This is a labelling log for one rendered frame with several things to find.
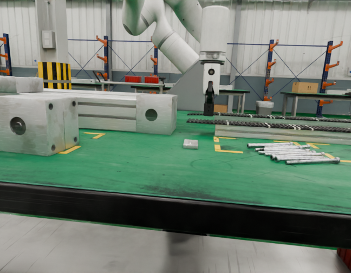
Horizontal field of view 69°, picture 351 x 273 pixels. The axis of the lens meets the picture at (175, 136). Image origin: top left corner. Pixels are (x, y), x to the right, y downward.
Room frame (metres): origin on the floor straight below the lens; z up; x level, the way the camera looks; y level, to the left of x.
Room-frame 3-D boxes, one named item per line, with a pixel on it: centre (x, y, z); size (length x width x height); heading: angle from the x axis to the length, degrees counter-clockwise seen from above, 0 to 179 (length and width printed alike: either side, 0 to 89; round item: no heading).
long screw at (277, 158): (0.44, -0.23, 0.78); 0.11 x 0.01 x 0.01; 102
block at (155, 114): (0.69, 0.05, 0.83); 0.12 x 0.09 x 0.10; 173
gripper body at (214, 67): (0.85, -0.11, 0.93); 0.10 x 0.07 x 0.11; 172
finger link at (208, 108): (0.79, -0.10, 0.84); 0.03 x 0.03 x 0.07; 82
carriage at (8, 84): (0.73, 0.49, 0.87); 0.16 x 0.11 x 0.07; 83
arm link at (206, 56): (0.84, -0.11, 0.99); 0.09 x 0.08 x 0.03; 172
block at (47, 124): (0.47, 0.25, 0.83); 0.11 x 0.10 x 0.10; 168
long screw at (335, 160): (0.43, -0.24, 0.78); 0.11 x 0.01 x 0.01; 102
